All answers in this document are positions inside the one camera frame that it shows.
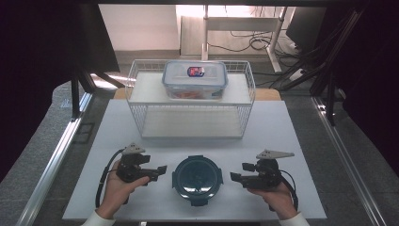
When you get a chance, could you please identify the clear rectangular food container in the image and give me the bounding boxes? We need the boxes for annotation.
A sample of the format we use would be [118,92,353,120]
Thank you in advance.
[161,59,229,101]

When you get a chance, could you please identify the person's right hand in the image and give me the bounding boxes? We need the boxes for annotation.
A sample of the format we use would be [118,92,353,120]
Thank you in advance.
[247,182,299,221]

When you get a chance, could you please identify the dark curtain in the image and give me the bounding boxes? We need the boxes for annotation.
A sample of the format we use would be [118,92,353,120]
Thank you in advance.
[326,0,399,180]
[0,0,120,184]

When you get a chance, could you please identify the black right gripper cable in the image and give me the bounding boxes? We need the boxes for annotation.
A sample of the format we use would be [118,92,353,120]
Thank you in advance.
[268,169,299,212]

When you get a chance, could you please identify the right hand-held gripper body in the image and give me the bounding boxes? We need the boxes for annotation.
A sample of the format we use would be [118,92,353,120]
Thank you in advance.
[247,149,295,191]

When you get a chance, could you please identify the white metal desk frame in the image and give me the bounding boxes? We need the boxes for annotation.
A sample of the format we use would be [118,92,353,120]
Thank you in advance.
[201,4,288,74]

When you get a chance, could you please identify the dark round food container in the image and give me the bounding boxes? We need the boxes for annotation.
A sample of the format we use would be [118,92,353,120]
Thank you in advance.
[171,154,224,207]

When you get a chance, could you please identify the white wire shelf rack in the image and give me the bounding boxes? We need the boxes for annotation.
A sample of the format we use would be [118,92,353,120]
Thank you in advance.
[124,59,257,140]

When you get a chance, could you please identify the person's left hand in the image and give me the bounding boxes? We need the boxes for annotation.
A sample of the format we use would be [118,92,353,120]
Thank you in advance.
[95,159,151,220]

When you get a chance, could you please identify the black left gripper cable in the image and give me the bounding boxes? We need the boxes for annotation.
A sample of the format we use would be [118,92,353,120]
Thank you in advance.
[95,148,125,209]

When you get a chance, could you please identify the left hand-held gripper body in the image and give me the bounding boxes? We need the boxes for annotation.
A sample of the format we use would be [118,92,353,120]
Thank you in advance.
[116,142,152,184]

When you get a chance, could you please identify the black floor cables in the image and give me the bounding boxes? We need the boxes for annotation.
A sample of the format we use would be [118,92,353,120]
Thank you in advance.
[207,29,303,58]

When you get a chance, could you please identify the black metal stand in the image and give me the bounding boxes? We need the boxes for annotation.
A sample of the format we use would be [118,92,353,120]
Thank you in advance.
[310,8,365,127]
[70,67,126,122]

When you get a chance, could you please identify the aluminium rail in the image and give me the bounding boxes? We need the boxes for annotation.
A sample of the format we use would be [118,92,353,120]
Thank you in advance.
[15,92,94,226]
[311,95,389,226]

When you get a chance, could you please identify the white power strip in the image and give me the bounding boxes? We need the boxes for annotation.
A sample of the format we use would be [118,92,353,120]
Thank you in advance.
[287,68,308,82]

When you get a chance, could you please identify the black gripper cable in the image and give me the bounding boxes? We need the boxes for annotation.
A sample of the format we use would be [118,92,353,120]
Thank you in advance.
[268,169,299,212]
[95,148,125,209]

